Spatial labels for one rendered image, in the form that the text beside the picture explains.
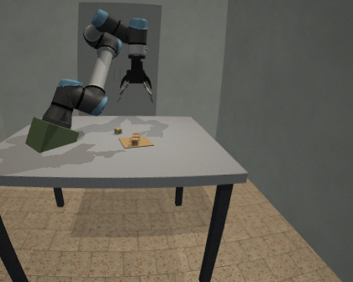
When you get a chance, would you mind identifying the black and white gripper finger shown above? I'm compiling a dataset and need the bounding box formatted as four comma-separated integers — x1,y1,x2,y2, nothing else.
117,75,129,102
143,74,154,103

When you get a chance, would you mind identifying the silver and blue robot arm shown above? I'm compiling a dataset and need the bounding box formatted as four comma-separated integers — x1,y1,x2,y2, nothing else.
42,9,148,129

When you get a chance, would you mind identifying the tan flat mat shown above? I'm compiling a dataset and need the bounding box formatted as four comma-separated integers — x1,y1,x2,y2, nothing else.
119,136,154,149

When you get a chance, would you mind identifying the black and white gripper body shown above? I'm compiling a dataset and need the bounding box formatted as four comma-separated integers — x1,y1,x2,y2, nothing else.
127,55,145,84

